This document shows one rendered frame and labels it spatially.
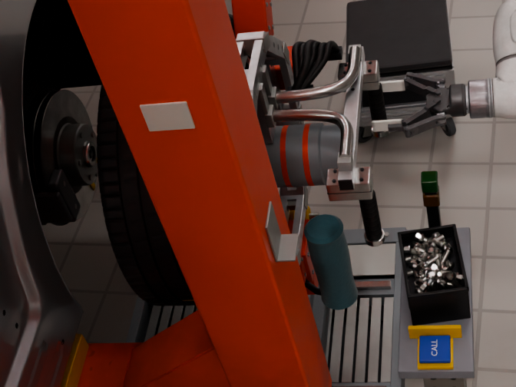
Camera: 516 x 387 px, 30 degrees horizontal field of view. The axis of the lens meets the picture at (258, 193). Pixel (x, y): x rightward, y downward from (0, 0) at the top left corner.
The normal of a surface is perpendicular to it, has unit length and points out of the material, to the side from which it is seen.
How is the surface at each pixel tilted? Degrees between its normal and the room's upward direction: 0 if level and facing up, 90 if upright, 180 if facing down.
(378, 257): 0
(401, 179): 0
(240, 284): 90
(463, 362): 0
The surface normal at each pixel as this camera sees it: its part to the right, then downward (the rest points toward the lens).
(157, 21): -0.13, 0.73
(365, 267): -0.21, -0.68
